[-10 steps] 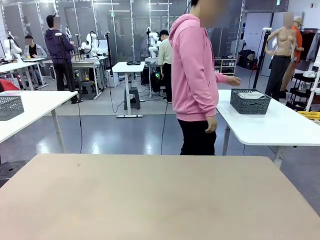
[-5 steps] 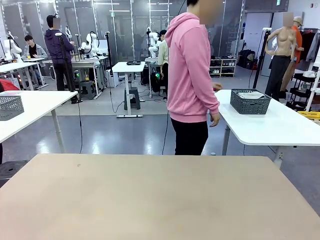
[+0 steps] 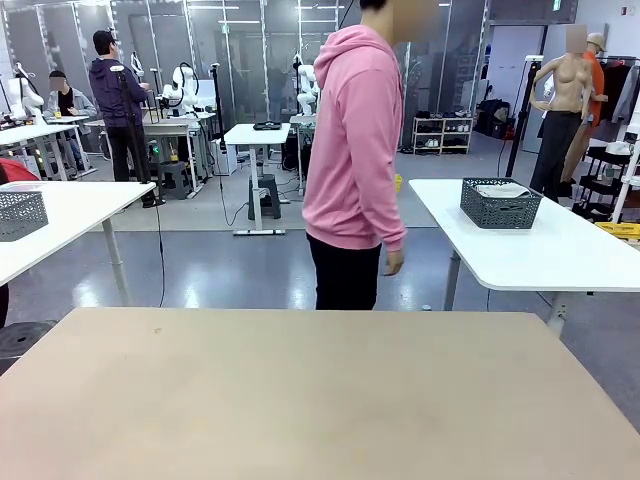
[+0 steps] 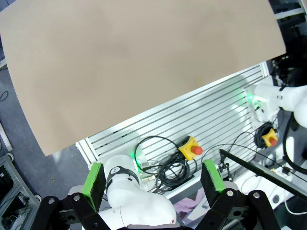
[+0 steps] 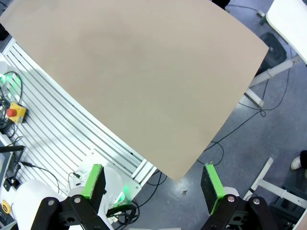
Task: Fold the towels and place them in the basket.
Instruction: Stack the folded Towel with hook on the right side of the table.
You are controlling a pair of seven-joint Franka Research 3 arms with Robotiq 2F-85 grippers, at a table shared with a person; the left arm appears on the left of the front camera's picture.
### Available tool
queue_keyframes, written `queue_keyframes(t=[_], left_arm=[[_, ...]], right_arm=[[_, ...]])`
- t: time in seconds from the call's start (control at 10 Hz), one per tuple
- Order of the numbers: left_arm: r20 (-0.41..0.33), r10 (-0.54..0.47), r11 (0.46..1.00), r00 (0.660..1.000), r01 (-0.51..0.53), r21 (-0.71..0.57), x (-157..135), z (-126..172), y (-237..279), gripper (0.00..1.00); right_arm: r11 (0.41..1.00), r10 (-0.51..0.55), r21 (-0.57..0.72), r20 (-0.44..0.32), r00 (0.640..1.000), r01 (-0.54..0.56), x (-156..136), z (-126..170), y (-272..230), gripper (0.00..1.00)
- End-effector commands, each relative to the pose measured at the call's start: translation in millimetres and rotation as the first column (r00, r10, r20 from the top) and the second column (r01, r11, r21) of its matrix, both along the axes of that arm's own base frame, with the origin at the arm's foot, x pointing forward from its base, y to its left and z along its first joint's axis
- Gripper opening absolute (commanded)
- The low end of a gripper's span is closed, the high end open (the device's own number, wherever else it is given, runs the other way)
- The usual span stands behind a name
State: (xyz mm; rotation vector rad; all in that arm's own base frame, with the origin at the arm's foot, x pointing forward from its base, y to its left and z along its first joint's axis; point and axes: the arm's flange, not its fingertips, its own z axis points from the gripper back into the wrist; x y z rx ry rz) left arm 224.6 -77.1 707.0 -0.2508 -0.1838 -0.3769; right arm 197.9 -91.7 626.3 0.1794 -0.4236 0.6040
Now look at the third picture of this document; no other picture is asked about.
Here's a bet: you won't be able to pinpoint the person's right hand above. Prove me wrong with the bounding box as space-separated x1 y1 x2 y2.
382 247 405 277

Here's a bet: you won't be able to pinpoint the white towel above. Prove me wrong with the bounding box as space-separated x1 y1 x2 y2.
473 183 532 199

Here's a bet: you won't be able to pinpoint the person's right forearm pink sleeve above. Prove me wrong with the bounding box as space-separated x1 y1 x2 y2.
367 184 409 254

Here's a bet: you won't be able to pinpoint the dark gray perforated basket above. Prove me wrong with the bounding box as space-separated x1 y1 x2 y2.
459 177 544 231
0 190 50 243

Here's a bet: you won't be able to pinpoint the person in pink hoodie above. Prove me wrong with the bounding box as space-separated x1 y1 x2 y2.
302 0 441 311

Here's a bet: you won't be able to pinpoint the white side table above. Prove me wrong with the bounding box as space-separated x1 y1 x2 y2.
407 178 640 339
0 180 157 307

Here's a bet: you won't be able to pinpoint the white shoe rack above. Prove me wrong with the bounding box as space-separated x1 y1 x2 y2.
412 115 475 155

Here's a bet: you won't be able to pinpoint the gray step stool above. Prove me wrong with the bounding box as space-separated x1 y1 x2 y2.
157 160 194 201
248 173 282 221

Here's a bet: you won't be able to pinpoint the black bags pile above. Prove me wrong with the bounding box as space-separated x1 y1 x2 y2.
474 98 514 140

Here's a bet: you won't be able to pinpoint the small white desk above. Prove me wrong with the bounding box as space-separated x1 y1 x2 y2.
223 123 292 237

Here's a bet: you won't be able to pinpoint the black stand white top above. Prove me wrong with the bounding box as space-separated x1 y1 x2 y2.
504 54 545 179

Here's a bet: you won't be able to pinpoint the black utility cart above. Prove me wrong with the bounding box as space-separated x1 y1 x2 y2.
572 144 639 224

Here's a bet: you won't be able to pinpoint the yellow plastic crate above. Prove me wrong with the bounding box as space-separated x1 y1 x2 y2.
594 221 640 246

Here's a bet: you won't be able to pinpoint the bare mannequin black trousers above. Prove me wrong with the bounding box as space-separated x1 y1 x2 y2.
528 49 596 204

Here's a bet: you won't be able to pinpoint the white robot workbench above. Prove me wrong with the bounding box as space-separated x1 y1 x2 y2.
139 112 219 194

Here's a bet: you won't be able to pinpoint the clothes rack with garments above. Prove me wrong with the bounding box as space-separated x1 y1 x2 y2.
597 54 640 126

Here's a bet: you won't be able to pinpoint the man in purple hoodie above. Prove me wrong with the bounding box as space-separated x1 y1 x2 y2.
88 29 151 182

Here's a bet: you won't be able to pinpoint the seated person gray jacket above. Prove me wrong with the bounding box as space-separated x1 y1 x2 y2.
43 69 97 121

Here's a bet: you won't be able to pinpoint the black round floor plate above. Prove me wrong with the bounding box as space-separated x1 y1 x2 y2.
0 319 56 359

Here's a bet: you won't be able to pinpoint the long white lab table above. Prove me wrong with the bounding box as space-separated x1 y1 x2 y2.
0 123 84 181

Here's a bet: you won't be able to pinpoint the red garment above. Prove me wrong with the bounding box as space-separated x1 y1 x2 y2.
0 158 41 182

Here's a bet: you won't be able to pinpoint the black hanging cable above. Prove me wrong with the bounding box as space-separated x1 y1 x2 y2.
154 184 167 307

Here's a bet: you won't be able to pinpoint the black camera pole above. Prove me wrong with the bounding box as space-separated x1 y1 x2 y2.
209 62 229 154

